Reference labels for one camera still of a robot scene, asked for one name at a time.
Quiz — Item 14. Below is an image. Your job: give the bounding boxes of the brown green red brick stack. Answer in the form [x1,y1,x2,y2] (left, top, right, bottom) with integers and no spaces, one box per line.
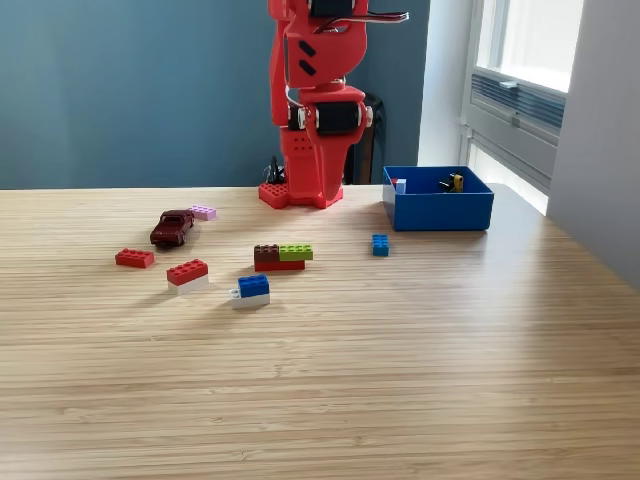
[253,243,315,273]

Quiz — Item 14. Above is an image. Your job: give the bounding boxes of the red building brick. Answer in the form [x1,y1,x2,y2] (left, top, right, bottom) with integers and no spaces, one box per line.
[114,247,156,270]

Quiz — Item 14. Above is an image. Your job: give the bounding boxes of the blue and white brick stack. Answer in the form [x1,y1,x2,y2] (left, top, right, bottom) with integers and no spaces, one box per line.
[228,274,272,309]

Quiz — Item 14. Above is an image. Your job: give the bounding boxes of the dark red toy car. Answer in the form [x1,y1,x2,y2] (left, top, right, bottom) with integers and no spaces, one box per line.
[149,209,196,248]

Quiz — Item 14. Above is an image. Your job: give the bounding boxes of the dark folded chair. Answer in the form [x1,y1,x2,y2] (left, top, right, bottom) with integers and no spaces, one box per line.
[343,94,387,185]

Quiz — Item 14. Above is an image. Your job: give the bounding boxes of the grey window vent grille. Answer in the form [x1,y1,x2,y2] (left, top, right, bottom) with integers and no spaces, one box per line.
[469,69,569,134]

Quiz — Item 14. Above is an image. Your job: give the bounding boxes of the blue plastic bin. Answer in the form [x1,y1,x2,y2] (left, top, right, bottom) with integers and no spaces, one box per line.
[383,165,495,232]

